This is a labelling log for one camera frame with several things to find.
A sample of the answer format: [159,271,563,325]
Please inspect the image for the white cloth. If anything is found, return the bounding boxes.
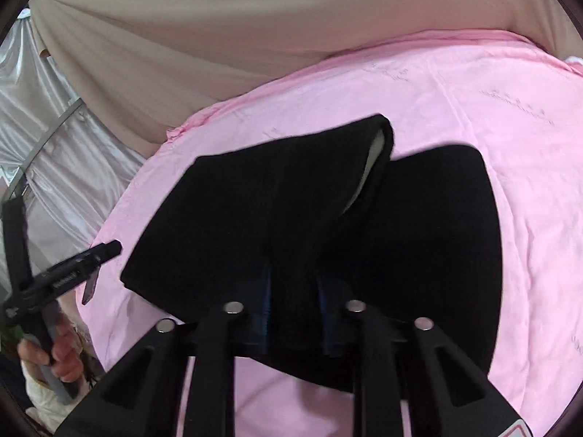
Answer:
[23,359,89,422]

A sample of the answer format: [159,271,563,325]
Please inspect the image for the metal curtain rail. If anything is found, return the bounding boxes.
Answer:
[0,97,86,202]

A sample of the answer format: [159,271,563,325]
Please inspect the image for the silver satin curtain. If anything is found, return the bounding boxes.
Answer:
[0,13,147,256]

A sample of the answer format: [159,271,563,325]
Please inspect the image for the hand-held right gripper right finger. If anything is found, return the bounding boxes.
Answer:
[316,277,542,437]

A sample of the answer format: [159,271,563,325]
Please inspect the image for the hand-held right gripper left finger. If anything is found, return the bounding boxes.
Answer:
[55,277,278,437]

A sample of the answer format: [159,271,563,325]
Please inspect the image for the pink bed sheet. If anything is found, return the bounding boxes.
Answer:
[75,29,583,437]

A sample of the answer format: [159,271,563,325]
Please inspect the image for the black pants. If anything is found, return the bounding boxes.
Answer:
[119,113,504,395]

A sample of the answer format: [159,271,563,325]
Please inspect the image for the person's left hand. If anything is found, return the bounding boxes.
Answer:
[17,315,86,384]

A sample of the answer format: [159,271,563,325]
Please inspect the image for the beige curtain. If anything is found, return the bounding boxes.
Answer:
[27,0,570,160]

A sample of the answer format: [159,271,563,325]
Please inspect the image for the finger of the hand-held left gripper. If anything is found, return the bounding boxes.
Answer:
[81,267,99,307]
[79,239,124,268]

